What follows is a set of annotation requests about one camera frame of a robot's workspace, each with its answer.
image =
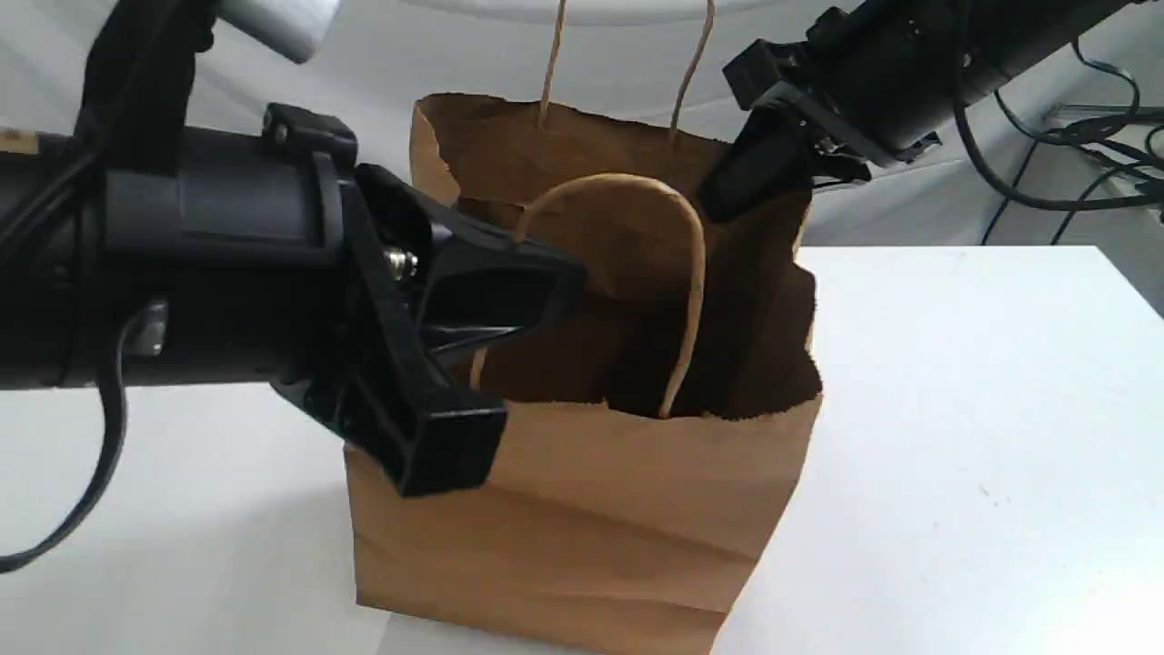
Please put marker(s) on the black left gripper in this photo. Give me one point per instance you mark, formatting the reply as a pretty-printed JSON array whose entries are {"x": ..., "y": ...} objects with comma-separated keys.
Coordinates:
[{"x": 369, "y": 379}]

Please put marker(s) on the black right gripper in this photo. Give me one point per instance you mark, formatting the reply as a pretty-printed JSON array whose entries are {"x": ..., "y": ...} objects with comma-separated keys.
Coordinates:
[{"x": 825, "y": 110}]

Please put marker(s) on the brown paper bag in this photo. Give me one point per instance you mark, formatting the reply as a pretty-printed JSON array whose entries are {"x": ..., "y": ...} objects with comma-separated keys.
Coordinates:
[{"x": 655, "y": 439}]

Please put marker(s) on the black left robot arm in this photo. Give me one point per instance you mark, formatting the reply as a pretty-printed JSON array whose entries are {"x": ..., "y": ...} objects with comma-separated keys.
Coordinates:
[{"x": 280, "y": 258}]

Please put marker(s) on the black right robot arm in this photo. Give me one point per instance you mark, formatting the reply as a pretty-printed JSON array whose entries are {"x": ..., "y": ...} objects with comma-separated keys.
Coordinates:
[{"x": 976, "y": 47}]

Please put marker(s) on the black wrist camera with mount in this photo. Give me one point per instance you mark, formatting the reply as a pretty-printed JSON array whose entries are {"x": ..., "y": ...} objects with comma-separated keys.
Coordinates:
[{"x": 140, "y": 70}]

